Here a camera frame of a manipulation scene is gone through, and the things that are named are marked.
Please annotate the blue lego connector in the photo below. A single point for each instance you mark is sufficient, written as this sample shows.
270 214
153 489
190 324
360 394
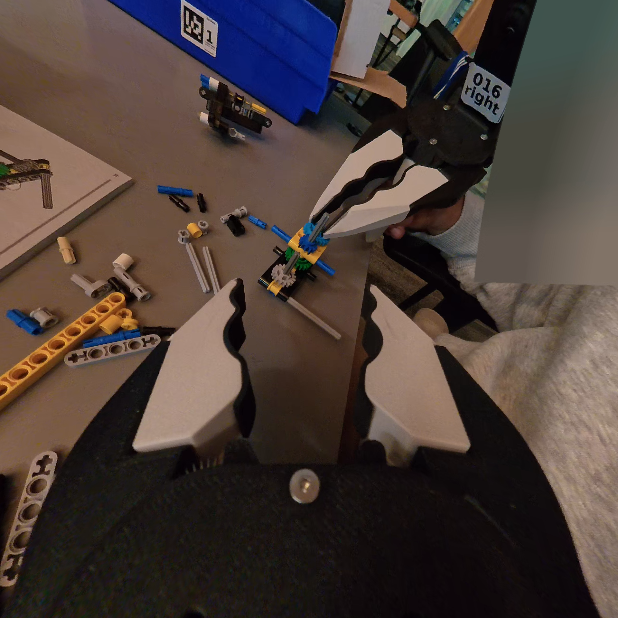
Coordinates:
21 321

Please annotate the person's right forearm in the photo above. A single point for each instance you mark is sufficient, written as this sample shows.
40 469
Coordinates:
463 241

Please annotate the black lego connector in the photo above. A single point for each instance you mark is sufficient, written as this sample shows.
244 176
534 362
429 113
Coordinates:
236 226

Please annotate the black lego axle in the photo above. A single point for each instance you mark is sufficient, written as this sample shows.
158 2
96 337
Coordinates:
157 330

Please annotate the person's right hand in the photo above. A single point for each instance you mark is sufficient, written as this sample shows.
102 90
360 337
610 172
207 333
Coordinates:
434 219

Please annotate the black lego assembly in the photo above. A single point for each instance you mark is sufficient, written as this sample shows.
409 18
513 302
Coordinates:
227 104

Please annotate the lego instruction booklet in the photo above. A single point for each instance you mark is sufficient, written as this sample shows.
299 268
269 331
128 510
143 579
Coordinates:
62 203

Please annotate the white lego bush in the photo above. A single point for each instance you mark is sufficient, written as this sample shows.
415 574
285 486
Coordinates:
122 261

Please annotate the lego gear assembly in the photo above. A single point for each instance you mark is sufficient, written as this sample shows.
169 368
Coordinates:
309 246

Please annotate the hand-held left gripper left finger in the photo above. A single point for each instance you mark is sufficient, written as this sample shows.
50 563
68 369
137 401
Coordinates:
193 381

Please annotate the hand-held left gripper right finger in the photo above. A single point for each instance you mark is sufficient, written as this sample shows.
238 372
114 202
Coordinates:
415 386

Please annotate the wooden table frame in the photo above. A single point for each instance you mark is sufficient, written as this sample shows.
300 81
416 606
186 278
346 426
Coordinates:
470 21

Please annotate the long yellow lego beam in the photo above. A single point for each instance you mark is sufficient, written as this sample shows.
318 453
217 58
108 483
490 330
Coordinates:
65 337

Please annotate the grey lego angle connector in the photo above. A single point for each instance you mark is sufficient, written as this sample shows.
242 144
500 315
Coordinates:
92 286

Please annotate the short black lego pin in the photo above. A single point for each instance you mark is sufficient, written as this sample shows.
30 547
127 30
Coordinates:
201 202

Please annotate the grey lego beam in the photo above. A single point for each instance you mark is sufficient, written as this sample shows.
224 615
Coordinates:
105 352
31 499

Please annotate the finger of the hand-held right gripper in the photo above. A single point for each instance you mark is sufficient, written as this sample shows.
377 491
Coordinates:
371 149
396 198

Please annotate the tan lego pin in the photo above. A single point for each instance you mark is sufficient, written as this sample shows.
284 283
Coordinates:
66 250

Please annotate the long blue lego pin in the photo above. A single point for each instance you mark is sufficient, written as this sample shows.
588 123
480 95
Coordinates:
175 190

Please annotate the grey lego axle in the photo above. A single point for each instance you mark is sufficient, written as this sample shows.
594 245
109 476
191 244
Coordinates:
198 268
211 269

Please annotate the black chair base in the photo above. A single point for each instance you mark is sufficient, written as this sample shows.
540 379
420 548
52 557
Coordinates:
415 260

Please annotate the grey lego pin connector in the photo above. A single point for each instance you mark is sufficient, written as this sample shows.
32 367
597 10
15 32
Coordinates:
136 286

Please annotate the person's grey fleece clothing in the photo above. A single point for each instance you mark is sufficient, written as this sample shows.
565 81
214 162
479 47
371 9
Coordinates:
540 396

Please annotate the blue bin with square tag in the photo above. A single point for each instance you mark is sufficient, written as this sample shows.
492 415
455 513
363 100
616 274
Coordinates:
280 58

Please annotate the small blue lego pin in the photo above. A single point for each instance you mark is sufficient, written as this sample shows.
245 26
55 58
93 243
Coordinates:
257 221

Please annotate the yellow lego bush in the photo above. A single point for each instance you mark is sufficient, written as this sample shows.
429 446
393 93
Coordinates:
194 230

